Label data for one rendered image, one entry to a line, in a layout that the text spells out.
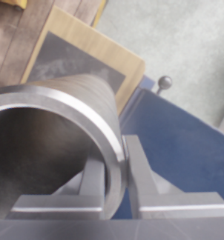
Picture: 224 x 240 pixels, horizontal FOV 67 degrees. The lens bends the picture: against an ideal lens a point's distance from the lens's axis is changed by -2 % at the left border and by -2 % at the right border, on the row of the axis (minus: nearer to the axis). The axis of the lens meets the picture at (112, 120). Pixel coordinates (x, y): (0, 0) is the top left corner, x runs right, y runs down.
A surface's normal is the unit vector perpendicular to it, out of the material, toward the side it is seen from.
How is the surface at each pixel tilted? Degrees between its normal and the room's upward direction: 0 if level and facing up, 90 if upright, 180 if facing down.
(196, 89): 0
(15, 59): 0
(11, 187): 90
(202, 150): 59
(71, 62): 0
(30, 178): 90
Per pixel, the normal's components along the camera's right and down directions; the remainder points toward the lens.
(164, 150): -0.74, -0.26
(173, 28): 0.01, 0.28
